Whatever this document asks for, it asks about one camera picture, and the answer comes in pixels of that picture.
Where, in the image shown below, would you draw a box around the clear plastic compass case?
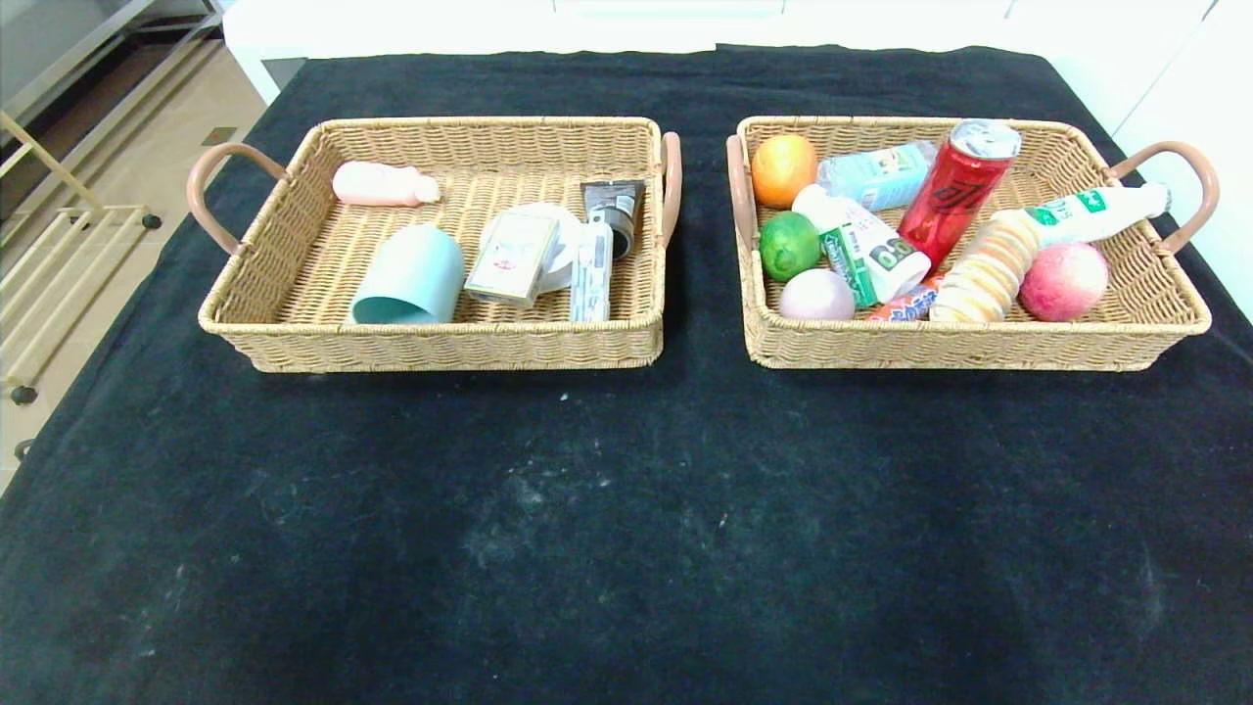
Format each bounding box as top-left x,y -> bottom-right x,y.
569,221 -> 616,325

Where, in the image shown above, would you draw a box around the cream playing card box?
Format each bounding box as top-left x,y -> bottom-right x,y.
463,211 -> 562,310

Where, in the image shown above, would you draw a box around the teal plastic mug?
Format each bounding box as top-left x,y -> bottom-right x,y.
348,223 -> 467,326

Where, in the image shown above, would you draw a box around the green chewing gum pack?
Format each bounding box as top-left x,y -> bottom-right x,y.
818,217 -> 880,305

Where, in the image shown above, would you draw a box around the white yogurt bottle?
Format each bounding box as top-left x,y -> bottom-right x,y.
791,184 -> 932,304

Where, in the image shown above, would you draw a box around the red soda can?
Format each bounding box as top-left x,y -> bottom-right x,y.
898,118 -> 1023,270

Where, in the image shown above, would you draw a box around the white tape roll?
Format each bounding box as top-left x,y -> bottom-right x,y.
479,202 -> 589,294

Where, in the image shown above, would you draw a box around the dark grey cosmetic tube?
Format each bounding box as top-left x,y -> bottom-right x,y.
580,179 -> 648,261

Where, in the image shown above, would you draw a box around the green lime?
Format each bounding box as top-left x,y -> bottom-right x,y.
758,209 -> 822,282

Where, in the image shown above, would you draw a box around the pale pink round fruit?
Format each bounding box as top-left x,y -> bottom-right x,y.
778,267 -> 858,322

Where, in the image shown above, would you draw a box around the orange fruit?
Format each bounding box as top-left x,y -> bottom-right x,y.
750,133 -> 818,210

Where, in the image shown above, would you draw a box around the black table cloth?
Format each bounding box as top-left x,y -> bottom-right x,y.
0,44 -> 1253,705

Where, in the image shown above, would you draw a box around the orange wrapped sausage snack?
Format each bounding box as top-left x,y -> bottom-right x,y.
866,274 -> 946,323

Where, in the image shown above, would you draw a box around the pink lotion bottle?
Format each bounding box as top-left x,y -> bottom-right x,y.
332,161 -> 441,208

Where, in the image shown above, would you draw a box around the clear water bottle blue label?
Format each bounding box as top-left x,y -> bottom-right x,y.
817,142 -> 936,212

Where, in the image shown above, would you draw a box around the striped bread roll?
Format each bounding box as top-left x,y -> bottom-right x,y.
928,209 -> 1039,325

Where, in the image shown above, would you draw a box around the red peach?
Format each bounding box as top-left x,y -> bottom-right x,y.
1018,242 -> 1110,323

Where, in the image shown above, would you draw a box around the white table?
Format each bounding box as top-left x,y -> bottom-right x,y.
220,0 -> 1053,107

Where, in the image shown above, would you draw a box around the white milk bottle green label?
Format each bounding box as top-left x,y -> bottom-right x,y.
1023,182 -> 1172,246

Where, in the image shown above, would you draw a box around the beige wooden rolling rack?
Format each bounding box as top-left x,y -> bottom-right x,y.
0,111 -> 165,466

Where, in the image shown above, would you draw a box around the rectangular wicker basket brown handles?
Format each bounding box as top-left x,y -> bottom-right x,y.
725,116 -> 1221,371
187,117 -> 683,374

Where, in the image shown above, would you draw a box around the grey metal shelf frame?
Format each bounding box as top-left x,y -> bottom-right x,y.
0,0 -> 226,148

